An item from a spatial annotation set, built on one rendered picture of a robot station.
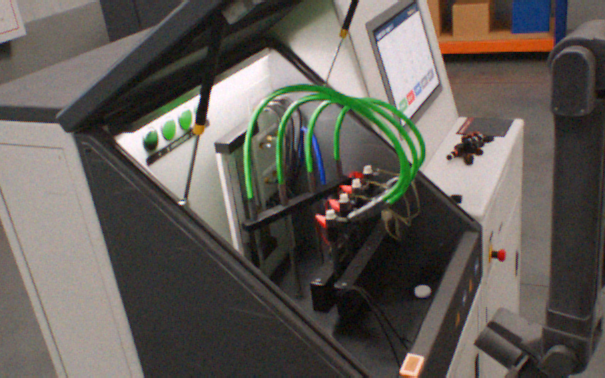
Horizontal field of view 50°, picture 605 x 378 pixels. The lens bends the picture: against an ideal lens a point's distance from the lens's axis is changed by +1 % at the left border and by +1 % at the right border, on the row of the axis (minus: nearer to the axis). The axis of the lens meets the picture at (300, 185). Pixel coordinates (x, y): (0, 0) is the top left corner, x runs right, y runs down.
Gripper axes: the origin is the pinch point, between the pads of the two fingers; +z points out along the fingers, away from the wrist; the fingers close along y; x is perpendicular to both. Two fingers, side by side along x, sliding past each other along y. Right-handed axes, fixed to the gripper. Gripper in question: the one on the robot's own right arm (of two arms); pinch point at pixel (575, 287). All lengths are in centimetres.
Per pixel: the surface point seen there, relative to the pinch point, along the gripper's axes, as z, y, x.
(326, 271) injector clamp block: 23, 17, -44
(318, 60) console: -4, -14, -80
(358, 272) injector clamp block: 20.3, 14.0, -38.3
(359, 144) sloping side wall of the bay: 10, -13, -60
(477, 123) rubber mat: 26, -81, -51
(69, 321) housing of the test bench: 38, 61, -79
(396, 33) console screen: -4, -48, -77
